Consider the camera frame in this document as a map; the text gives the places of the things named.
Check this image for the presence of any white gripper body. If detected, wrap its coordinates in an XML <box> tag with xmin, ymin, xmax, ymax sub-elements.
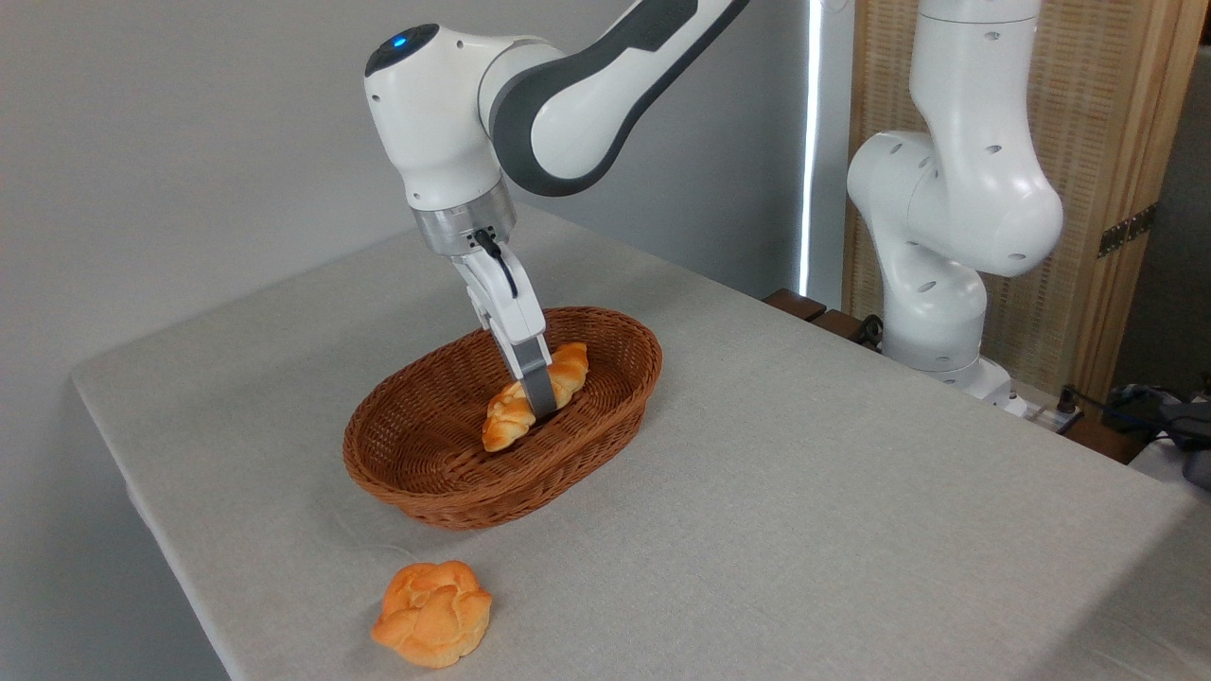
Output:
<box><xmin>449</xmin><ymin>241</ymin><xmax>550</xmax><ymax>349</ymax></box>

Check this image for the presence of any metal screen hinge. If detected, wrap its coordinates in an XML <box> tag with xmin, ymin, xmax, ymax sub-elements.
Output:
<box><xmin>1097</xmin><ymin>203</ymin><xmax>1157</xmax><ymax>258</ymax></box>

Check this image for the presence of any brown wicker basket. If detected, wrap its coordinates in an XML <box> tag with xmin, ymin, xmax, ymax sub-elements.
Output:
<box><xmin>342</xmin><ymin>306</ymin><xmax>663</xmax><ymax>530</ymax></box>

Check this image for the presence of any grey tablecloth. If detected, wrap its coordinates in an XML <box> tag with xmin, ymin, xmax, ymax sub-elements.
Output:
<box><xmin>71</xmin><ymin>203</ymin><xmax>1211</xmax><ymax>681</ymax></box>

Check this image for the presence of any round knotted bread roll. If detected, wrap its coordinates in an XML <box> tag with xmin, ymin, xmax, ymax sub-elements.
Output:
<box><xmin>371</xmin><ymin>560</ymin><xmax>494</xmax><ymax>670</ymax></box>

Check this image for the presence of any long braided bread loaf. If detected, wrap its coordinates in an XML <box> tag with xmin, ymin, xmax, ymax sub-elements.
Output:
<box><xmin>482</xmin><ymin>341</ymin><xmax>589</xmax><ymax>453</ymax></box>

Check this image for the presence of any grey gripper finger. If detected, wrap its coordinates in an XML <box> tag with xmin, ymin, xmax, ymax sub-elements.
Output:
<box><xmin>500</xmin><ymin>333</ymin><xmax>559</xmax><ymax>419</ymax></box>

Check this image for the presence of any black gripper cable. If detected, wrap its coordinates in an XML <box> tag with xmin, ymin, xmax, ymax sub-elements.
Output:
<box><xmin>473</xmin><ymin>227</ymin><xmax>519</xmax><ymax>299</ymax></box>

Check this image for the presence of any wooden rattan folding screen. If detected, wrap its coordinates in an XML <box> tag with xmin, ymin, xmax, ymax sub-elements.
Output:
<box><xmin>842</xmin><ymin>0</ymin><xmax>1211</xmax><ymax>403</ymax></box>

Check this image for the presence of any dark cable bundle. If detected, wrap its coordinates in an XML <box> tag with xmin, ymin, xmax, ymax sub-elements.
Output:
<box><xmin>1102</xmin><ymin>378</ymin><xmax>1211</xmax><ymax>491</ymax></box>

